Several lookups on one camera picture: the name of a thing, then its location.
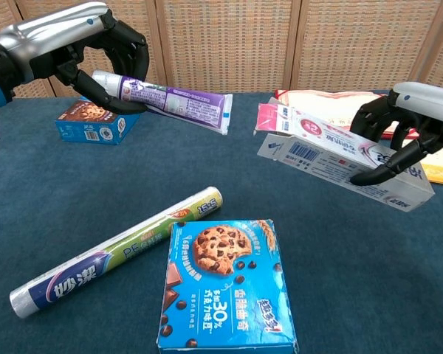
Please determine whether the large blue cookie box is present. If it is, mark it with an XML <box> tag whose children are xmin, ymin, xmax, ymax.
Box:
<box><xmin>156</xmin><ymin>218</ymin><xmax>298</xmax><ymax>354</ymax></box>

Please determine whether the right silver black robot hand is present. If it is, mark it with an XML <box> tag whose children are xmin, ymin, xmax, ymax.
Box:
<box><xmin>349</xmin><ymin>81</ymin><xmax>443</xmax><ymax>187</ymax></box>

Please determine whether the white pink toothpaste box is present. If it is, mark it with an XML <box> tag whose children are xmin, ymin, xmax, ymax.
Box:
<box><xmin>253</xmin><ymin>96</ymin><xmax>436</xmax><ymax>212</ymax></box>

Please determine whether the purple toothpaste tube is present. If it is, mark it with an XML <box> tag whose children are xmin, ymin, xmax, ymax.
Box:
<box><xmin>91</xmin><ymin>70</ymin><xmax>233</xmax><ymax>136</ymax></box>

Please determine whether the woven wooden folding screen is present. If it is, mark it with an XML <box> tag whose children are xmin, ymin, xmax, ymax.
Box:
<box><xmin>0</xmin><ymin>0</ymin><xmax>443</xmax><ymax>101</ymax></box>

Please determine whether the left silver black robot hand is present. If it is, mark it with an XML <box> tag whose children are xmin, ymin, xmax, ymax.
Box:
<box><xmin>0</xmin><ymin>1</ymin><xmax>151</xmax><ymax>115</ymax></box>

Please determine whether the plastic wrap roll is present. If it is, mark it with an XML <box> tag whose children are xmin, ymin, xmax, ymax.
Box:
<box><xmin>9</xmin><ymin>186</ymin><xmax>224</xmax><ymax>319</ymax></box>

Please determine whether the small blue brown cookie box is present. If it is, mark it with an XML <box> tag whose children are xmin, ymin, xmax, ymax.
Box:
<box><xmin>55</xmin><ymin>96</ymin><xmax>141</xmax><ymax>146</ymax></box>

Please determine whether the red certificate folder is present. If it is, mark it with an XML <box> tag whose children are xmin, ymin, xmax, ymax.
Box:
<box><xmin>273</xmin><ymin>88</ymin><xmax>422</xmax><ymax>141</ymax></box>

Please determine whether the teal felt table mat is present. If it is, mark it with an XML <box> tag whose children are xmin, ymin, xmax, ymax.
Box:
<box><xmin>0</xmin><ymin>88</ymin><xmax>443</xmax><ymax>354</ymax></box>

